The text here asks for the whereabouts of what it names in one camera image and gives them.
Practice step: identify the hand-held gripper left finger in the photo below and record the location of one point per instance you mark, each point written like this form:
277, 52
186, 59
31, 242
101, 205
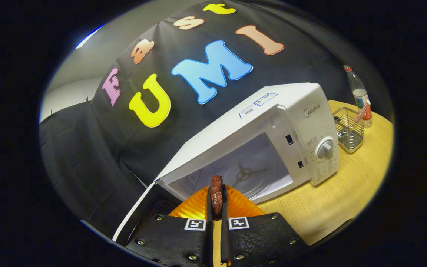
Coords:
209, 237

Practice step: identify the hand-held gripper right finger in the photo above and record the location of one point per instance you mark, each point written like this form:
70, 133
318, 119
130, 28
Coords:
224, 237

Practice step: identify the reddish brown meat slice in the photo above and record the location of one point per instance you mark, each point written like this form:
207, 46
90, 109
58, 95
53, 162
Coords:
216, 196

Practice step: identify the white toaster oven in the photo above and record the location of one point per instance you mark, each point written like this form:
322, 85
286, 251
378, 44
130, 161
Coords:
272, 111

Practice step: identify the red white striped straw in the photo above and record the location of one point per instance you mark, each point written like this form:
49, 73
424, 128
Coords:
362, 111

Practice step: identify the clear plastic bottle red label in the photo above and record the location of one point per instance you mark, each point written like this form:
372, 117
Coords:
360, 94

